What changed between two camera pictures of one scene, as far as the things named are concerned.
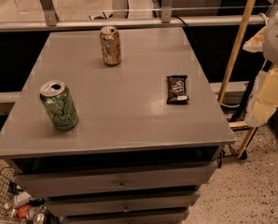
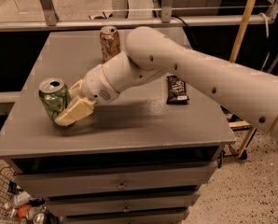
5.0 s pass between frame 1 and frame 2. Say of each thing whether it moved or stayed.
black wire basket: stayed
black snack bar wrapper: stayed
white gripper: moved
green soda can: stayed
